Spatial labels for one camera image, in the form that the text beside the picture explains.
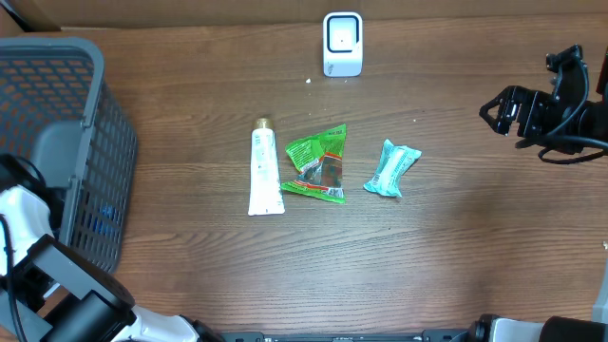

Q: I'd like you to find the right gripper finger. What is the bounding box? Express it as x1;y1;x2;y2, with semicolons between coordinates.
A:
480;111;513;136
479;85;515;117

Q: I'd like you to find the teal wipes packet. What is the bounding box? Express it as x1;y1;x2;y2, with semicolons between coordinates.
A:
363;139;422;198

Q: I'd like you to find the green snack bag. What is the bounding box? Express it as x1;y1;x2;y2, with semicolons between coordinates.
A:
280;124;347;204

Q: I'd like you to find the white tube gold cap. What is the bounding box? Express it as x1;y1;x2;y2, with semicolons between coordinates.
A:
248;118;285;217

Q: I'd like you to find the blue snack bar wrapper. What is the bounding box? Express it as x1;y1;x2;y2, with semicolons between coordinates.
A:
91;205;116;236

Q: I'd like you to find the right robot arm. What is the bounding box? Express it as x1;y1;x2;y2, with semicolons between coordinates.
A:
422;44;607;341

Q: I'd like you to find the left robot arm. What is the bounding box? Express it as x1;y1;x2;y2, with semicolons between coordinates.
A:
1;154;221;342

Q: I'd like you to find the white barcode scanner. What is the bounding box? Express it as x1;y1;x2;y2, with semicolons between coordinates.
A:
322;11;363;78

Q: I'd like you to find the cardboard back panel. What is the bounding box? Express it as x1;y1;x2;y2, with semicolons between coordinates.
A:
8;0;607;31

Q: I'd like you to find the grey plastic mesh basket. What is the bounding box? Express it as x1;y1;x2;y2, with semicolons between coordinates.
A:
1;37;138;273

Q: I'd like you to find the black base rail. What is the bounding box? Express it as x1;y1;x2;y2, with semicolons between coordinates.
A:
219;329;468;342

